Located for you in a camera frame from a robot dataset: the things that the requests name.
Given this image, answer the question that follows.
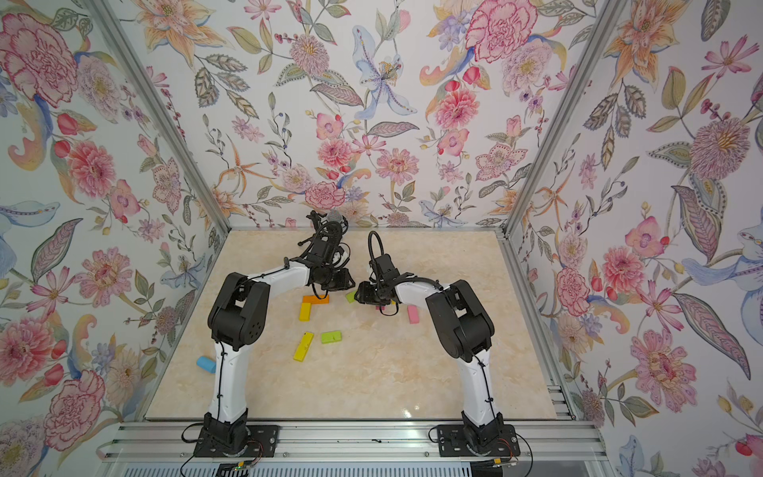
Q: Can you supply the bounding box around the black microphone tripod stand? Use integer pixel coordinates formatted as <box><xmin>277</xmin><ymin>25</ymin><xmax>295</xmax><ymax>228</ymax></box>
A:
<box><xmin>297</xmin><ymin>211</ymin><xmax>326</xmax><ymax>262</ymax></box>

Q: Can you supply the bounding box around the yellow short block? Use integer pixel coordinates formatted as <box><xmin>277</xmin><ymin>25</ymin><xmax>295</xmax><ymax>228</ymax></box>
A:
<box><xmin>298</xmin><ymin>302</ymin><xmax>312</xmax><ymax>322</ymax></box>

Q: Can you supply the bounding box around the yellow long block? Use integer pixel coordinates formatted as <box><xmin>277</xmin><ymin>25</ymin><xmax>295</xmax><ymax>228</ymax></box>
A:
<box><xmin>293</xmin><ymin>332</ymin><xmax>314</xmax><ymax>363</ymax></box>

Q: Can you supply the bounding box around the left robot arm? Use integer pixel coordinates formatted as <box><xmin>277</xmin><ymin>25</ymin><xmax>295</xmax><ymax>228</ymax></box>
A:
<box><xmin>203</xmin><ymin>211</ymin><xmax>356</xmax><ymax>455</ymax></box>

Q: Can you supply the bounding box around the orange long block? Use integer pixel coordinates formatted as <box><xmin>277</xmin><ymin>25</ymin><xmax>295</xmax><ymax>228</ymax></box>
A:
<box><xmin>302</xmin><ymin>295</ymin><xmax>330</xmax><ymax>304</ymax></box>

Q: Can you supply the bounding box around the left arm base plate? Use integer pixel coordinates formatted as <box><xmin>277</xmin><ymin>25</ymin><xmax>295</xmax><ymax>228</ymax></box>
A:
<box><xmin>194</xmin><ymin>425</ymin><xmax>280</xmax><ymax>459</ymax></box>

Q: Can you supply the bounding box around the light blue block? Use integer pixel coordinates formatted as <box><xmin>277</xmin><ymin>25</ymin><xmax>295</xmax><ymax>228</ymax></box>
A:
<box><xmin>196</xmin><ymin>356</ymin><xmax>217</xmax><ymax>375</ymax></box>

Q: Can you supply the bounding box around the pink block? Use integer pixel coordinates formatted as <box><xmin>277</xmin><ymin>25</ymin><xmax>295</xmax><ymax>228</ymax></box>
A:
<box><xmin>407</xmin><ymin>305</ymin><xmax>420</xmax><ymax>324</ymax></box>

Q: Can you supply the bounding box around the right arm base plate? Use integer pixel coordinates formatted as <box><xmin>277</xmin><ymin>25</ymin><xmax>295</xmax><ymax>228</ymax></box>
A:
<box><xmin>429</xmin><ymin>425</ymin><xmax>522</xmax><ymax>458</ymax></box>

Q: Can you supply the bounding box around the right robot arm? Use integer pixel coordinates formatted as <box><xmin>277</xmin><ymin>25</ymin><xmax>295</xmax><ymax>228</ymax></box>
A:
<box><xmin>355</xmin><ymin>254</ymin><xmax>504</xmax><ymax>455</ymax></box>

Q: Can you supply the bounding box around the aluminium front rail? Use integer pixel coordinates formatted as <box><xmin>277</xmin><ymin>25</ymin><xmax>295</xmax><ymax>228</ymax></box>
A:
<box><xmin>95</xmin><ymin>421</ymin><xmax>607</xmax><ymax>463</ymax></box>

